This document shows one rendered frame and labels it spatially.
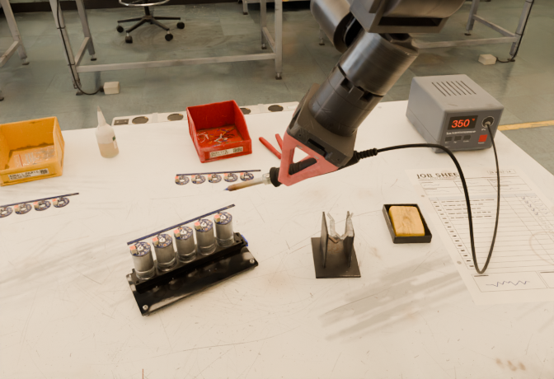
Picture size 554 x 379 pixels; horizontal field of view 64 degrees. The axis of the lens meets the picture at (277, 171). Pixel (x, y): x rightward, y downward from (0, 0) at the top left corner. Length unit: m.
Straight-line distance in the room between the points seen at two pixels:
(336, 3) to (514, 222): 0.46
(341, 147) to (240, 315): 0.25
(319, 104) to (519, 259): 0.39
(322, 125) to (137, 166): 0.47
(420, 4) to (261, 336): 0.39
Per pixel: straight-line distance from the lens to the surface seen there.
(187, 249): 0.59
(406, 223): 0.69
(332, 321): 0.57
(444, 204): 0.76
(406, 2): 0.38
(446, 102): 0.87
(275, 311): 0.57
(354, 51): 0.42
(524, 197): 0.84
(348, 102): 0.43
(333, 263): 0.62
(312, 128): 0.43
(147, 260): 0.58
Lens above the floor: 1.20
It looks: 35 degrees down
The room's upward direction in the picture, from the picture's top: straight up
